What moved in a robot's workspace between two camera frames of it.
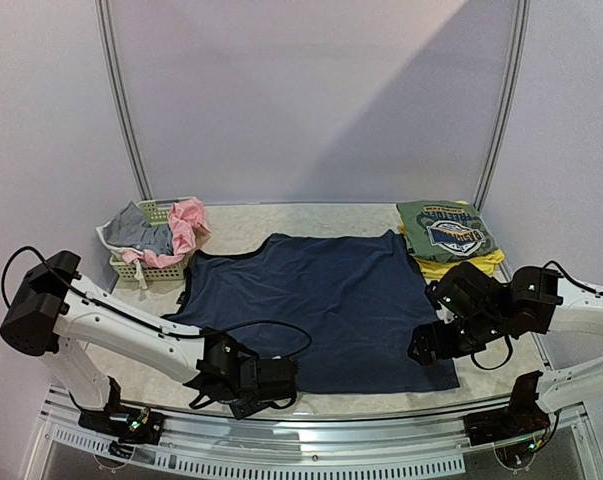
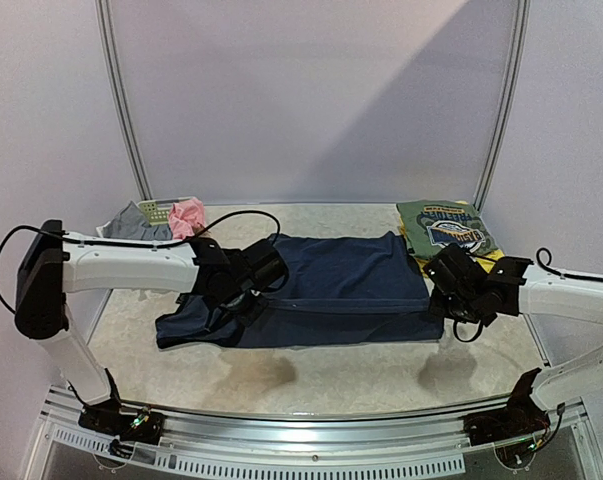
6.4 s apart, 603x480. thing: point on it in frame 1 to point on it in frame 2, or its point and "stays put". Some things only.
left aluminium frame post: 113,76 stays put
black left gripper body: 241,412 to 237,306
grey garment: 132,230 stays put
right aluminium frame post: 517,70 stays put
